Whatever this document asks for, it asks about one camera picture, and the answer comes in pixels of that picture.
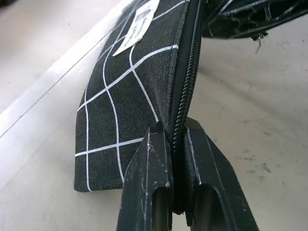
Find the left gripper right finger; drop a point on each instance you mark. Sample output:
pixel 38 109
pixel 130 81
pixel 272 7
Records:
pixel 216 187

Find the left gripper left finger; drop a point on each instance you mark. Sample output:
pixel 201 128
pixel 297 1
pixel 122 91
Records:
pixel 146 183

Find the black grid pencil pouch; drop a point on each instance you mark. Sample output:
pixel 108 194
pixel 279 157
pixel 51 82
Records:
pixel 130 96

